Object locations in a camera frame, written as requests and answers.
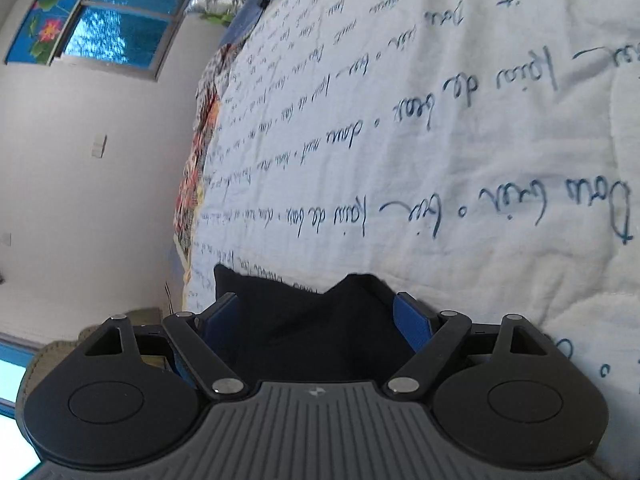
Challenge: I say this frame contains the white quilt with blue script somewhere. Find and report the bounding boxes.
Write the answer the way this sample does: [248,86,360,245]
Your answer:
[184,0,639,479]

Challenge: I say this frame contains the white wall switch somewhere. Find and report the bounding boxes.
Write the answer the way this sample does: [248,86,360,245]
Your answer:
[91,134,107,159]

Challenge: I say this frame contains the window with blue glass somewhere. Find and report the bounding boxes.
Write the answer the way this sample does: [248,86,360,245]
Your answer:
[54,0,188,80]

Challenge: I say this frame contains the black pants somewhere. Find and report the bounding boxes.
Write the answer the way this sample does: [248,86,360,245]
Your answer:
[207,264,414,386]

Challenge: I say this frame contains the lotus flower curtain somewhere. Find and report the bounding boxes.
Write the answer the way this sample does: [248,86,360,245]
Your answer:
[4,0,79,65]

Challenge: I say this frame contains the patterned orange bedsheet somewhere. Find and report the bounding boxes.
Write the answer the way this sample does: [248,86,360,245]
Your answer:
[172,41,244,271]

